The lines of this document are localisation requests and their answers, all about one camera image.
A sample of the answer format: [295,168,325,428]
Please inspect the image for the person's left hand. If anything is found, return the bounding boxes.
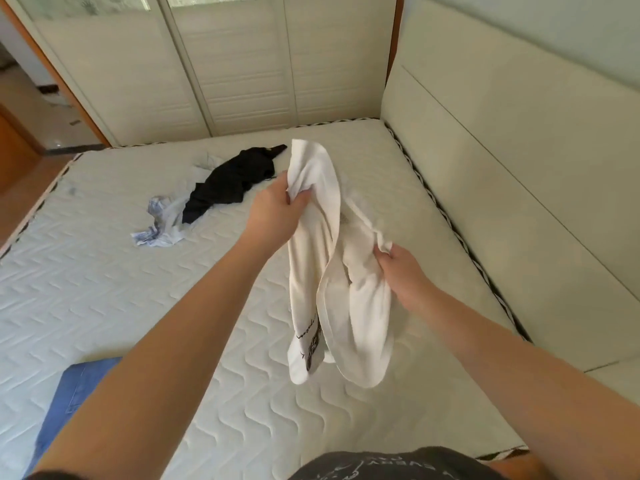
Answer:
[247,171,312,254]

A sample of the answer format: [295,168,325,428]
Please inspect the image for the person's right hand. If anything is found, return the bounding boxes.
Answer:
[373,243,437,313]

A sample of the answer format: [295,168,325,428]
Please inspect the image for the white printed garment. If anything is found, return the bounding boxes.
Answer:
[286,139,396,389]

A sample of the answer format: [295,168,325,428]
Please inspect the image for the person's left forearm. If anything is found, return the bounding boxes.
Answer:
[27,232,291,480]

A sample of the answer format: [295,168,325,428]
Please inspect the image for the person's right forearm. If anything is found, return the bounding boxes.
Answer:
[410,287,640,480]

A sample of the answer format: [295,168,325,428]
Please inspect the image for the black garment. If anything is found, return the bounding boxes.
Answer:
[181,144,288,225]

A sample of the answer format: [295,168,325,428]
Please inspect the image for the light blue patterned garment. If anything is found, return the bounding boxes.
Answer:
[131,154,226,248]

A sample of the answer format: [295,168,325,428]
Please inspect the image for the cream sliding door wardrobe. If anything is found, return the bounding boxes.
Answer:
[0,0,401,148]

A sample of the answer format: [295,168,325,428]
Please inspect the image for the beige padded headboard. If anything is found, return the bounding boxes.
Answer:
[380,0,640,410]

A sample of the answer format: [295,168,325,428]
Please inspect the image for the white quilted mattress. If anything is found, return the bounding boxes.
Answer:
[0,117,533,480]

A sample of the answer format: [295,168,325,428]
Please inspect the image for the dark grey printed shirt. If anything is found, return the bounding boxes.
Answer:
[287,446,511,480]

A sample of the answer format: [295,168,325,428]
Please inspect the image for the brown wooden door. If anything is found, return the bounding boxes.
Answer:
[0,102,43,195]

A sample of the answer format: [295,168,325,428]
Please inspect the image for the blue denim jeans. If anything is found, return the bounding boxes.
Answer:
[22,356,124,478]

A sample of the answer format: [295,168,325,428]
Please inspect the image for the brown wooden door frame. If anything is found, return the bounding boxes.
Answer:
[0,0,112,148]

